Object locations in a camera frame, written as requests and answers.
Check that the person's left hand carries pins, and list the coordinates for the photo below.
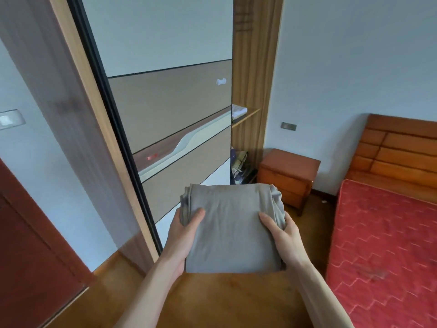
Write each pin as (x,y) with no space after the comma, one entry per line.
(177,242)

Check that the person's right hand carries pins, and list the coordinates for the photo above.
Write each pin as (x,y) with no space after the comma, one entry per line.
(288,245)

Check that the person's right thumb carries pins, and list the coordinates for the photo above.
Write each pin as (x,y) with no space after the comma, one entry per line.
(269,223)

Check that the person's left thumb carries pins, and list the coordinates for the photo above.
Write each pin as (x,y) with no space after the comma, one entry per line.
(196,219)

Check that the grey cloth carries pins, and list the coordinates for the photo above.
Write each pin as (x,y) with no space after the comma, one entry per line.
(232,232)

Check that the person's right forearm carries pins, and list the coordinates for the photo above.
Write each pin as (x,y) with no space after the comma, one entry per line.
(321,297)

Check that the person's left forearm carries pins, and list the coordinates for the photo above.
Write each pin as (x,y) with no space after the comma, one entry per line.
(150,293)

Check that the orange wooden nightstand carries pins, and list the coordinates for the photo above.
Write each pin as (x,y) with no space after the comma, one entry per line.
(290,175)

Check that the white folded item on shelf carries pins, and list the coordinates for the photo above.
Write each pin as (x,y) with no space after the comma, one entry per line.
(238,111)

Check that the red patterned mattress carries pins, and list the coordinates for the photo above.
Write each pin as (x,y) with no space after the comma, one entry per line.
(382,256)

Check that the sliding wardrobe door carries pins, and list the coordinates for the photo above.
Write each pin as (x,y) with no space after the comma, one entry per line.
(164,105)

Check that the orange wooden headboard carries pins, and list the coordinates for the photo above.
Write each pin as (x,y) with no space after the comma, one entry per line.
(392,153)

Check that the wooden wardrobe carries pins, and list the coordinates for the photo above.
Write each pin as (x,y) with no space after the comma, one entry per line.
(251,81)

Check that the reddish brown room door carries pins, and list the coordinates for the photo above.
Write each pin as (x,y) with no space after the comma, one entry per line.
(30,256)

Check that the grey wall socket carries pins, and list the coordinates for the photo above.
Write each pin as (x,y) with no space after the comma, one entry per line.
(288,126)

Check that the white light switch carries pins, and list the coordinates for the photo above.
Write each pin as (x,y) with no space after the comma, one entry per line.
(10,118)

